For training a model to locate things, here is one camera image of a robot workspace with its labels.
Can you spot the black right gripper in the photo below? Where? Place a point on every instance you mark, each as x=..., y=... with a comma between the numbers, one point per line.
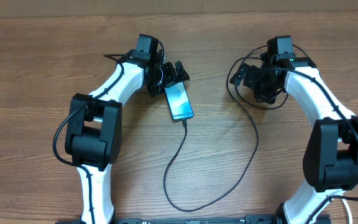
x=250, y=71

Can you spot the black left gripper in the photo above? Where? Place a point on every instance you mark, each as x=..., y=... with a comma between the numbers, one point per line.
x=169, y=78

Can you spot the Samsung Galaxy smartphone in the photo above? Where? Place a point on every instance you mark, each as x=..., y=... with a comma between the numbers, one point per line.
x=178, y=101

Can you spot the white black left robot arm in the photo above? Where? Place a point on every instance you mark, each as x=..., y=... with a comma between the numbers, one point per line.
x=94, y=124

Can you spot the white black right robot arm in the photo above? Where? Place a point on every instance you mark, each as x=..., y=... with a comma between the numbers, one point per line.
x=330, y=162

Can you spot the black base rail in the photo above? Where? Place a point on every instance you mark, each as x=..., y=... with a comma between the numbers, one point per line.
x=194, y=221

